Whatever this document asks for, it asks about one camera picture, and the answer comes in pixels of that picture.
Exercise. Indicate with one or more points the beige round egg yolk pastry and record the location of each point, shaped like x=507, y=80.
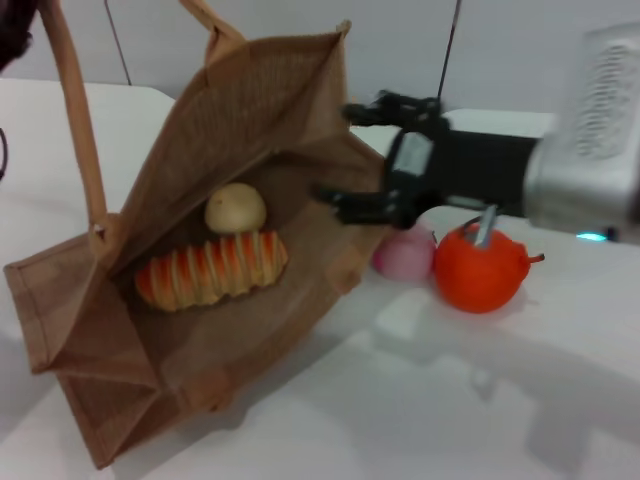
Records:
x=235, y=207

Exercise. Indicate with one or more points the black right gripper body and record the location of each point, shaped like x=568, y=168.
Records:
x=475, y=165

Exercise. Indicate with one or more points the pink peach toy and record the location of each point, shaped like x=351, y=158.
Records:
x=405, y=252

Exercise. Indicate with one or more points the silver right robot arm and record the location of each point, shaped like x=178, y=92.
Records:
x=580, y=190

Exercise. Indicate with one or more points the orange pear-shaped fruit toy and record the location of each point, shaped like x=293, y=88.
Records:
x=475, y=275

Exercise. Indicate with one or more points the right wrist camera housing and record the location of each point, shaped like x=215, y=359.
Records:
x=605, y=95

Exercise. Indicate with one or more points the brown jute tote bag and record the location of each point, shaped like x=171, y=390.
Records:
x=240, y=125

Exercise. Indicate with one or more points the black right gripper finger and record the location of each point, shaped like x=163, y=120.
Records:
x=395, y=111
x=365, y=207

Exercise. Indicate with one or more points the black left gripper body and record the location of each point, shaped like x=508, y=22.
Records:
x=15, y=25

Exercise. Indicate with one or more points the orange striped long bread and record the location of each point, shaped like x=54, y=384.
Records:
x=210, y=272

